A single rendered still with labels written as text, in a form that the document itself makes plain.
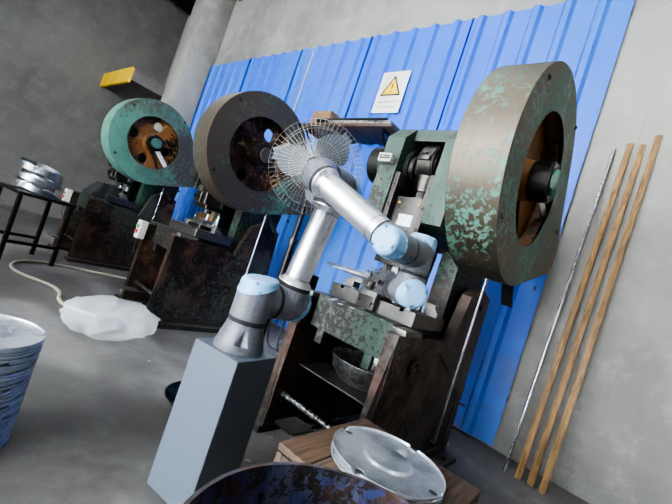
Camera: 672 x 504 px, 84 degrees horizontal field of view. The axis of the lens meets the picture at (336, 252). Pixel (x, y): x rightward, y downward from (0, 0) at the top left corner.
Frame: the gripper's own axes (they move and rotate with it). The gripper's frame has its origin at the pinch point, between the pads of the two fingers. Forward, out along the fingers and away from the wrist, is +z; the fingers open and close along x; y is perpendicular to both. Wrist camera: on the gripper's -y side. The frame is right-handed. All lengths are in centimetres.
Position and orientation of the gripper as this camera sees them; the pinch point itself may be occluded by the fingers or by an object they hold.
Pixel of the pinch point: (379, 281)
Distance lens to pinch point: 129.5
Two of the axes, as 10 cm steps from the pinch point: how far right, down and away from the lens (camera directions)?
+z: -2.0, -0.4, 9.8
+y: -9.3, -3.1, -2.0
